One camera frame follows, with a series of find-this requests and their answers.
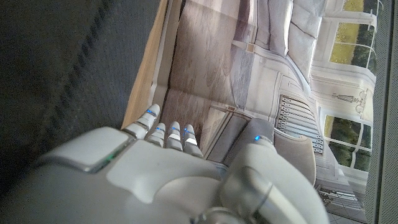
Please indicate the black backpack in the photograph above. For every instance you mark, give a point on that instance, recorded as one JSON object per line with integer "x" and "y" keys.
{"x": 62, "y": 62}

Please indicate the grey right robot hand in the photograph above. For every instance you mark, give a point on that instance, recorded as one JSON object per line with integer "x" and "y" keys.
{"x": 174, "y": 186}

